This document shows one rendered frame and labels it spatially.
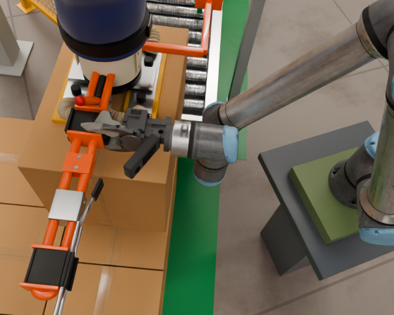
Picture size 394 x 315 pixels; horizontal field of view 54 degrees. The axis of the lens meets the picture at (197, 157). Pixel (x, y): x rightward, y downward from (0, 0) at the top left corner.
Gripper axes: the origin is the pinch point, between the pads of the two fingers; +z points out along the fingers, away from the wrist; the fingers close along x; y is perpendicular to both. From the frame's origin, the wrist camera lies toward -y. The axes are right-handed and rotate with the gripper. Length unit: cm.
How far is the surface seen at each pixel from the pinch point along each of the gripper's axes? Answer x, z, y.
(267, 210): -120, -74, 35
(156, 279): -66, -19, -19
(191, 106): -66, -24, 61
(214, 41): -61, -32, 99
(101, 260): -66, 3, -14
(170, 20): -66, -8, 115
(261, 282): -120, -70, -5
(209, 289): -120, -43, -11
